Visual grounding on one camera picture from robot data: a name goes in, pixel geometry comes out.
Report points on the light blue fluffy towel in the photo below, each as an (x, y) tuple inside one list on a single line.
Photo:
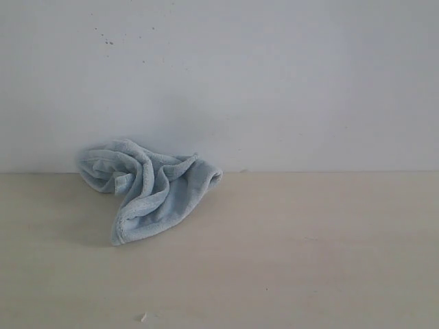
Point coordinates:
[(159, 191)]

